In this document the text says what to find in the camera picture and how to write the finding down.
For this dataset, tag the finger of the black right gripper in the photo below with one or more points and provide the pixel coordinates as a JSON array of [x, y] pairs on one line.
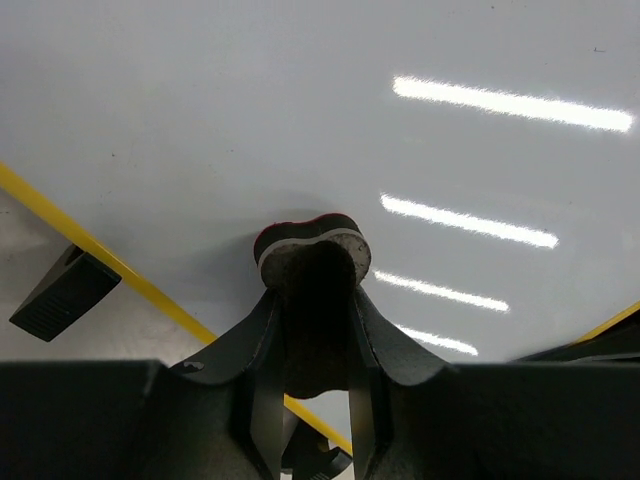
[[618, 343]]

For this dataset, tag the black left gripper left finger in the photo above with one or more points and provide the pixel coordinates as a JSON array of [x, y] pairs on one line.
[[219, 414]]

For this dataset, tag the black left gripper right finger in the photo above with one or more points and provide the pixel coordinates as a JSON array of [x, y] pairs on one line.
[[404, 412]]

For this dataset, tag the round felt eraser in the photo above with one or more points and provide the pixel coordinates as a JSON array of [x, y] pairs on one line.
[[314, 266]]

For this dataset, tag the yellow framed whiteboard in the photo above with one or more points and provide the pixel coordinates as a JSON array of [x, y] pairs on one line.
[[489, 151]]

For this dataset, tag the black whiteboard foot far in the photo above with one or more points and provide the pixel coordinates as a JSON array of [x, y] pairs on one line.
[[75, 283]]

